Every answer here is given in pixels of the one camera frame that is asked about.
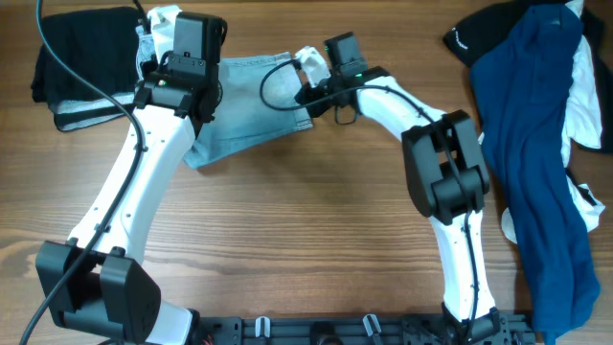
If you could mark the dark blue shirt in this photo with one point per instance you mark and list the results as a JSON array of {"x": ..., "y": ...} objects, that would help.
[{"x": 521, "y": 89}]

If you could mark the black garment with white print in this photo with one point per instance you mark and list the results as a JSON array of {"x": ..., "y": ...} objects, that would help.
[{"x": 483, "y": 30}]

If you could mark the folded black garment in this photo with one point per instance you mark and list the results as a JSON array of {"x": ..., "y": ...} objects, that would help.
[{"x": 100, "y": 46}]

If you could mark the light blue denim shorts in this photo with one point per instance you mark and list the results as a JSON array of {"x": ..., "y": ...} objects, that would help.
[{"x": 242, "y": 120}]

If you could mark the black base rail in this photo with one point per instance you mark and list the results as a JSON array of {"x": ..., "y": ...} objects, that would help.
[{"x": 413, "y": 329}]

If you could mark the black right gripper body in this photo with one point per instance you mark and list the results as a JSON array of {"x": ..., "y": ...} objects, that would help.
[{"x": 326, "y": 89}]

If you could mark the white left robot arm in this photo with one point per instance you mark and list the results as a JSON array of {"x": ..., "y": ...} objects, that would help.
[{"x": 94, "y": 282}]

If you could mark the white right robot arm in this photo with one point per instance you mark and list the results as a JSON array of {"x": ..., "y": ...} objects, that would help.
[{"x": 446, "y": 175}]

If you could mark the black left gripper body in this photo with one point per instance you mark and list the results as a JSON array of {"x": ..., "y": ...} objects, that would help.
[{"x": 216, "y": 83}]

